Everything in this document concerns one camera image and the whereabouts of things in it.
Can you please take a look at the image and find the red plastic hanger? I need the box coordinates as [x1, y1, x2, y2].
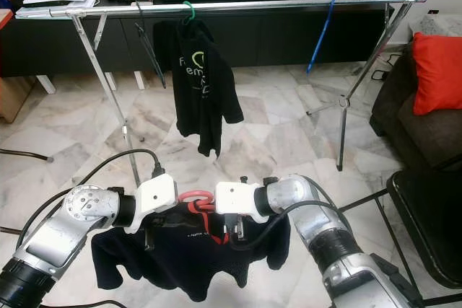
[177, 190, 232, 245]

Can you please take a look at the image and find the navy shirt with red trim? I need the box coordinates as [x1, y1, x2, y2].
[90, 203, 292, 303]

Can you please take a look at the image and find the black plastic hanger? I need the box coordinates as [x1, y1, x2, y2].
[136, 1, 168, 89]

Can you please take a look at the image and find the green plastic hanger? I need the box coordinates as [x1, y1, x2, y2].
[183, 0, 197, 24]

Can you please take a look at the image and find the blue plastic hanger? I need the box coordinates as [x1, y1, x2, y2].
[305, 0, 337, 76]

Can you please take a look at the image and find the light wooden cabinet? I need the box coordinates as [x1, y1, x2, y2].
[0, 75, 37, 123]

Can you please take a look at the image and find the black television console cabinet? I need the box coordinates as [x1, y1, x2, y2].
[0, 0, 398, 96]

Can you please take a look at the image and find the silver metal clothes rack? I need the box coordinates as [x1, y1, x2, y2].
[14, 0, 428, 195]

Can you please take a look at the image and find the dark brown sofa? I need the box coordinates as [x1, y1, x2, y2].
[368, 48, 462, 172]

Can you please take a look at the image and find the red cushion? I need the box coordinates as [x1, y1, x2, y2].
[411, 32, 462, 116]

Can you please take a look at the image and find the lace covered side table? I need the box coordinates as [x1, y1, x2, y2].
[408, 12, 462, 38]

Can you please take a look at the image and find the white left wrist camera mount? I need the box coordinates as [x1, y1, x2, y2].
[124, 173, 179, 233]

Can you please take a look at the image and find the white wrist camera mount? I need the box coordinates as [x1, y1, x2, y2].
[124, 173, 179, 233]
[215, 180, 268, 224]

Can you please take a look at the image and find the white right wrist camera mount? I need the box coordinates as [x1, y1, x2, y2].
[215, 180, 268, 224]

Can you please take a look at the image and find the black metal frame chair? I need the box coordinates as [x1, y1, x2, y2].
[336, 169, 462, 307]

